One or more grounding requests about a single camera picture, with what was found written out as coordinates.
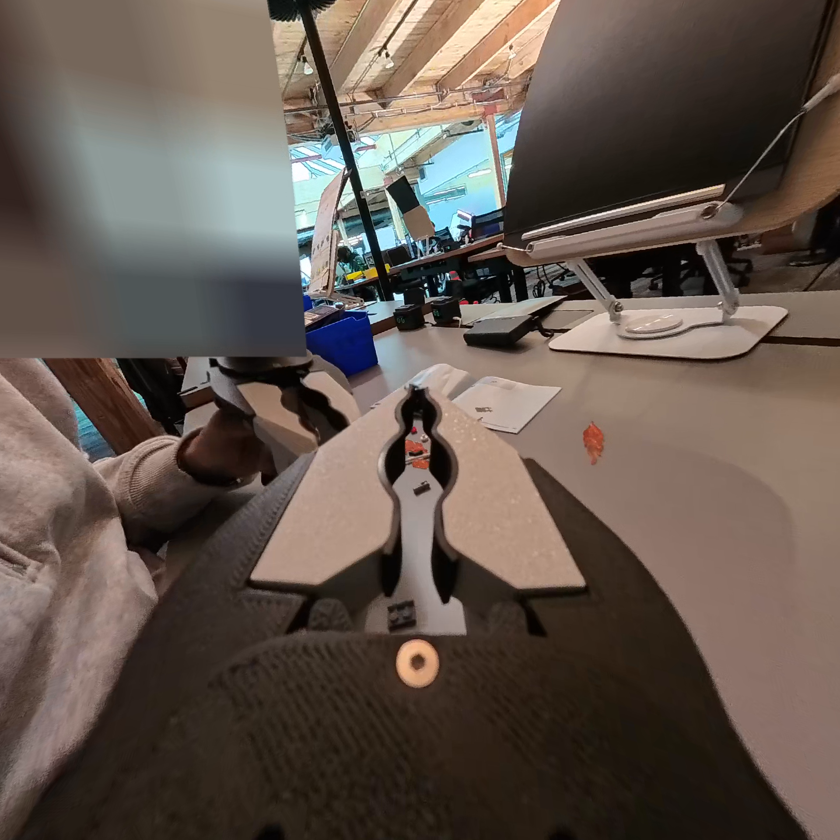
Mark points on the small orange flame lego piece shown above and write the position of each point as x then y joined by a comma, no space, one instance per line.
594,443

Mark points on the person's grey sweatshirt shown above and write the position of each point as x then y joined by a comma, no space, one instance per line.
52,590

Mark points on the dark product box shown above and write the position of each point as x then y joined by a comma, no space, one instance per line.
325,315

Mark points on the person's left hand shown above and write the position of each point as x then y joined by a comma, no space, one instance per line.
216,453

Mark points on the beige printed board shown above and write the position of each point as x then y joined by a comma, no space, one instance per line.
326,236

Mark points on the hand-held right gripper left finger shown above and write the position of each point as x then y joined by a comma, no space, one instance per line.
328,518

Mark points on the black power brick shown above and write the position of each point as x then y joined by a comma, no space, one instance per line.
499,330

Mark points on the long wooden desk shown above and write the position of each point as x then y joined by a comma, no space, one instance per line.
459,253

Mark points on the black battery charger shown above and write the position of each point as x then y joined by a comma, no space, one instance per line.
445,310
408,318

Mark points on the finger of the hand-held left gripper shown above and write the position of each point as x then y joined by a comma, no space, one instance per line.
275,426
338,397

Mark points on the lego instruction booklet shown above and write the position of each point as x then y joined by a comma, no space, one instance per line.
505,403

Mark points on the black portable monitor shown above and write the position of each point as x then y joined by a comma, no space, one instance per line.
656,111

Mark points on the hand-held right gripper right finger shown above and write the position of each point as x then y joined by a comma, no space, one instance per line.
512,518

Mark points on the wooden post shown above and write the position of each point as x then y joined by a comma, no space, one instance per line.
98,400

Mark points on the dark grey square lego plate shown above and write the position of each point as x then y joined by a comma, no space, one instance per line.
401,617

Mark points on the large blue storage bin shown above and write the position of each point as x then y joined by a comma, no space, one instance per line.
341,344

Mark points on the black pole lamp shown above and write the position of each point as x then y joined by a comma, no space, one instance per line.
341,144

